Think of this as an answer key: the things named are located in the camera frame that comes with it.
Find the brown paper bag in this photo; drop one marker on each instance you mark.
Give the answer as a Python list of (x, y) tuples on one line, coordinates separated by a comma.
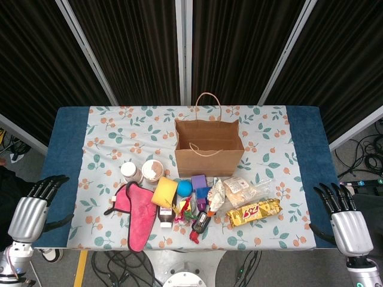
[(209, 164)]

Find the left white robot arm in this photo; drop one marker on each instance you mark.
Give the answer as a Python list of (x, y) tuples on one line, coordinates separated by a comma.
[(12, 257)]

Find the brown bottle white cap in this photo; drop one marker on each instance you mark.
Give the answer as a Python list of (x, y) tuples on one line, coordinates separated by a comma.
[(166, 216)]

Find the dark purple toy brick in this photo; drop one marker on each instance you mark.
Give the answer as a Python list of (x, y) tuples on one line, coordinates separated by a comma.
[(201, 204)]

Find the blue table cover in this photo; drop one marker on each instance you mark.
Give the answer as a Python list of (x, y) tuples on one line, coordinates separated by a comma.
[(66, 143)]

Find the black bottle red cap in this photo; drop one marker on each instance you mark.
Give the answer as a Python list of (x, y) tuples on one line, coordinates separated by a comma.
[(202, 221)]

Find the gold biscuit pack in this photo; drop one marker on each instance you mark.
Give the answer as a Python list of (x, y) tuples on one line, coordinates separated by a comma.
[(254, 212)]

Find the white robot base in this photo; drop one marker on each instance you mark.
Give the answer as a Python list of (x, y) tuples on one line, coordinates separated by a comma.
[(185, 269)]

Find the blue toy block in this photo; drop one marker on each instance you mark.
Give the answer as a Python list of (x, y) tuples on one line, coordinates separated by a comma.
[(203, 192)]

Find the clear jar brown contents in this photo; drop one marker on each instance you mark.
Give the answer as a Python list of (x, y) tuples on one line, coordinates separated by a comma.
[(152, 170)]

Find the colourful feather shuttlecock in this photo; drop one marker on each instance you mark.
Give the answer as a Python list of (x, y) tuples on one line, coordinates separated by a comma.
[(184, 209)]

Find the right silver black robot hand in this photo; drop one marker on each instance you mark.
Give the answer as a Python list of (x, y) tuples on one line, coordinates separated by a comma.
[(351, 233)]

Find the black power strip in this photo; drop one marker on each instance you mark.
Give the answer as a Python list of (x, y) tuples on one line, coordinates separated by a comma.
[(359, 183)]

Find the orange white snack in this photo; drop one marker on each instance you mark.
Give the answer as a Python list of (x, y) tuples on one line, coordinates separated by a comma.
[(217, 194)]

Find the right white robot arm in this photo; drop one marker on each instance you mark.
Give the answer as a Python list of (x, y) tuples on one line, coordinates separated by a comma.
[(365, 275)]

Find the white sneaker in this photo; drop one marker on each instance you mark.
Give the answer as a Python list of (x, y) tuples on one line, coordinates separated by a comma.
[(52, 255)]

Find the blue ball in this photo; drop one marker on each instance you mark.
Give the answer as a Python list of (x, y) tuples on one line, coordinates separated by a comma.
[(185, 188)]

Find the floral tablecloth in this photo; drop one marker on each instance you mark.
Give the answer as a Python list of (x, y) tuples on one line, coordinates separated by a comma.
[(134, 134)]

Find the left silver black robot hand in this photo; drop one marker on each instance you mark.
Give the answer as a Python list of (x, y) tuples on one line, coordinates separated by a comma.
[(27, 215)]

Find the clear bag of straws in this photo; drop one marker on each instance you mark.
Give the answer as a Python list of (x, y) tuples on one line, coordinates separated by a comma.
[(239, 194)]

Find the white aluminium partition rail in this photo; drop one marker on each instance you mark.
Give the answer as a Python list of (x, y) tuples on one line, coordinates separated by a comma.
[(356, 130), (24, 136)]

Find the black corrugated partition panel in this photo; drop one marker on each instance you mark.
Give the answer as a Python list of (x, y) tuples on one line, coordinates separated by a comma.
[(134, 45), (344, 59), (36, 59), (239, 45)]

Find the lilac foam block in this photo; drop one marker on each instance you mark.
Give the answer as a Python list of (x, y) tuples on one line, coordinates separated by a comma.
[(198, 181)]

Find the pink towel black trim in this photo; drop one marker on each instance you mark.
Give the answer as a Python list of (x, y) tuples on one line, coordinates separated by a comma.
[(140, 209)]

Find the white aluminium partition post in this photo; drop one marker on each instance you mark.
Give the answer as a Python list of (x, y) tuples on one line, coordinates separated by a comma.
[(183, 45), (286, 53), (89, 53)]

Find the yellow floor tape strip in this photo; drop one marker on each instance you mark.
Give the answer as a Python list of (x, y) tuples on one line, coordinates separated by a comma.
[(80, 269)]

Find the white paper cup blue stripes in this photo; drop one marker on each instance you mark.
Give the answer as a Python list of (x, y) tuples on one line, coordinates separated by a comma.
[(128, 170)]

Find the yellow sponge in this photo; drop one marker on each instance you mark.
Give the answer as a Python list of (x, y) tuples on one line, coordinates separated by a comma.
[(164, 191)]

